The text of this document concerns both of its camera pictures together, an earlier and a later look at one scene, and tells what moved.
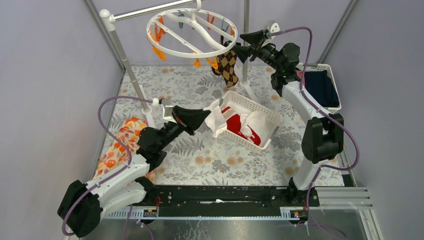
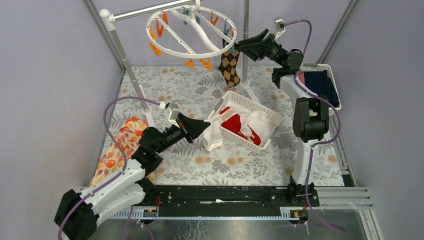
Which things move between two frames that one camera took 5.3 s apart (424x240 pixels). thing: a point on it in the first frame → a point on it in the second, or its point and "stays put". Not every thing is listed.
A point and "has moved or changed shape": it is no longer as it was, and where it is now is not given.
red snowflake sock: x=233 y=122 stays put
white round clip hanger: x=191 y=33 stays put
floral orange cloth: x=129 y=132 stays put
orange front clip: x=213 y=63 → x=207 y=64
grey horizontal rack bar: x=141 y=11 stays put
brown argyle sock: x=226 y=62 has moved or changed shape
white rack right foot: x=248 y=88 stays put
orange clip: x=197 y=63 → x=190 y=63
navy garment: x=321 y=86 stays put
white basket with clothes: x=319 y=80 stays put
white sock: x=216 y=118 → x=212 y=135
